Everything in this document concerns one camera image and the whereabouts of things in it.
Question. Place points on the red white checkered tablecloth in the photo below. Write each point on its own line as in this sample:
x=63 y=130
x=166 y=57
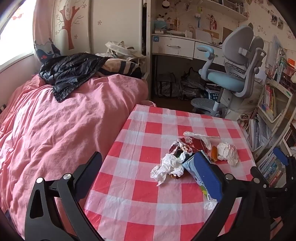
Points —
x=138 y=185

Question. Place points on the crumpled white paper ball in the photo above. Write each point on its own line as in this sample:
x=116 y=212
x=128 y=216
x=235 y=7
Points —
x=227 y=153

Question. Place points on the white tissue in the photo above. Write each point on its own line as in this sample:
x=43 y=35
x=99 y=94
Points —
x=168 y=168

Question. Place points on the row of upright red books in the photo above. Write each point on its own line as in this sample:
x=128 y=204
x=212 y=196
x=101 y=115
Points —
x=269 y=100

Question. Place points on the red snack bag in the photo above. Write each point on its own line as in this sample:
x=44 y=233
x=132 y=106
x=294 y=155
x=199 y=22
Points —
x=187 y=143

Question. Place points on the clear bag with black trim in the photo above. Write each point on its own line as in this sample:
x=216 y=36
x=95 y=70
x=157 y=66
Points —
x=167 y=84

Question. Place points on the black plastic bag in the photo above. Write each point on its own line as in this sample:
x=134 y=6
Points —
x=192 y=85

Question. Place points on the teal tissue box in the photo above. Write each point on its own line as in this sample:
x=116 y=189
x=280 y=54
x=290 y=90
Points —
x=160 y=23

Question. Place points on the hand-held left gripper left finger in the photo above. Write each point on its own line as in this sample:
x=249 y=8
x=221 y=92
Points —
x=89 y=171

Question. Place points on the beige tote bag leaf print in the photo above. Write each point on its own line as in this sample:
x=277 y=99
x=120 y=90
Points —
x=249 y=102

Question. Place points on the row of tall books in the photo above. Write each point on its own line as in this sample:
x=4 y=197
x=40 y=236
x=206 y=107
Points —
x=276 y=60

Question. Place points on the white bookshelf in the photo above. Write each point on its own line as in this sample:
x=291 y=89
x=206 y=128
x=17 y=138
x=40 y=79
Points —
x=284 y=99

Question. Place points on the hanging blue ornament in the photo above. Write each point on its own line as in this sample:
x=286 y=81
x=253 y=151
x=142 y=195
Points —
x=198 y=17

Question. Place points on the white wall shelf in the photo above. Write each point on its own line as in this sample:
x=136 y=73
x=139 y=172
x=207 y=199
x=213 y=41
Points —
x=226 y=9

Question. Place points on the row of thin magazines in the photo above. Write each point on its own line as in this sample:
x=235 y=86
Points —
x=257 y=134

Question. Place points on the beige canvas bag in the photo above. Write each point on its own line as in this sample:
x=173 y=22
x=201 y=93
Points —
x=120 y=47

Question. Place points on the striped pillow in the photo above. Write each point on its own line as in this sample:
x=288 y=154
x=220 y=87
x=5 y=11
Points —
x=120 y=67

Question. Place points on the light blue drink carton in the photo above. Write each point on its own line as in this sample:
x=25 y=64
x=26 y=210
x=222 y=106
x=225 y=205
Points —
x=193 y=170

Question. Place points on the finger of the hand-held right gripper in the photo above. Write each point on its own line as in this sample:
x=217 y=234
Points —
x=259 y=175
x=280 y=154

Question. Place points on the long orange peel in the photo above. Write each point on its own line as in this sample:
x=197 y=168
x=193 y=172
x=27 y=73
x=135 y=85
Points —
x=175 y=176

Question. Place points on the white desk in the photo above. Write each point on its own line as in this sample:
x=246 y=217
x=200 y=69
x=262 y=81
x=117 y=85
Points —
x=185 y=40

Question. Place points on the grey and blue desk chair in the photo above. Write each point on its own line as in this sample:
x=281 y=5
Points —
x=233 y=58

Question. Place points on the pink curtain with whale print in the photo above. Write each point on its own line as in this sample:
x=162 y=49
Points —
x=44 y=34

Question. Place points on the stack of colourful books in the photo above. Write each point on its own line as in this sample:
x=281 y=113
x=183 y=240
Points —
x=272 y=171

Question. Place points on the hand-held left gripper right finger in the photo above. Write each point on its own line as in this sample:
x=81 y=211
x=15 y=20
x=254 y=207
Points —
x=208 y=176

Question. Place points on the window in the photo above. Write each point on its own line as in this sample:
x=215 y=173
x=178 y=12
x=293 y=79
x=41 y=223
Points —
x=16 y=34

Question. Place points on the white wardrobe with tree print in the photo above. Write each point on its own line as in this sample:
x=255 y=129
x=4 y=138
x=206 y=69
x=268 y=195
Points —
x=97 y=23

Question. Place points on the black puffer jacket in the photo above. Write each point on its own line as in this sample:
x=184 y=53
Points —
x=69 y=69

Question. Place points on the pink duvet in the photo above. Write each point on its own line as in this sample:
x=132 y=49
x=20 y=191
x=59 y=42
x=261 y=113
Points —
x=57 y=129

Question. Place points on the white plastic wrapper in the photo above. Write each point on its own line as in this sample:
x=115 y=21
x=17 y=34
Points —
x=201 y=135

